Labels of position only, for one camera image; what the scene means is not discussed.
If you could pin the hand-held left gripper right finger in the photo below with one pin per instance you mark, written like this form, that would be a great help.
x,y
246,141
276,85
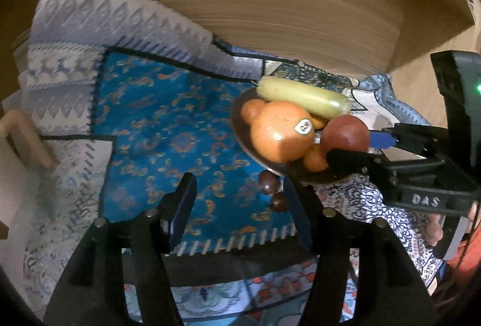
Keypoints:
x,y
304,209

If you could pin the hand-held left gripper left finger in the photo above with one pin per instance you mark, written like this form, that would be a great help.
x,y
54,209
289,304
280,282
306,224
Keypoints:
x,y
184,202

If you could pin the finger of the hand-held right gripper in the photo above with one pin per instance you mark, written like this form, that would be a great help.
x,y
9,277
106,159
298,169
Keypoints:
x,y
353,160
383,138

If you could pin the red tomato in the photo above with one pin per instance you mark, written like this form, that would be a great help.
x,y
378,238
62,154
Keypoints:
x,y
344,134

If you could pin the small tangerine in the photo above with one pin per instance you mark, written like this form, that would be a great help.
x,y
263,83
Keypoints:
x,y
250,112
313,160

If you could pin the orange with white sticker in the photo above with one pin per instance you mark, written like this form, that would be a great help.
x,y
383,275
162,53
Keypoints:
x,y
278,138

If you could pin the pale green sugarcane piece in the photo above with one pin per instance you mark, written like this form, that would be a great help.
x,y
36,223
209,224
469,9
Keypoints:
x,y
300,95

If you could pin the dark round plate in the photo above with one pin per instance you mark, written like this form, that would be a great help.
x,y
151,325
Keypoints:
x,y
240,138

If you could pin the person's right hand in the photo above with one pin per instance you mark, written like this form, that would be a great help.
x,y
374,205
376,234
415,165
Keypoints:
x,y
434,232

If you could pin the dark brown jujube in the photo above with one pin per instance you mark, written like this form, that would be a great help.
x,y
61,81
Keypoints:
x,y
268,182
279,202

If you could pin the blue patterned patchwork cloth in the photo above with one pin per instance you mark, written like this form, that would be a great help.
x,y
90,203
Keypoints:
x,y
158,123

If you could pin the beige mug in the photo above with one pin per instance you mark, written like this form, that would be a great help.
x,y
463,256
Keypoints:
x,y
34,138

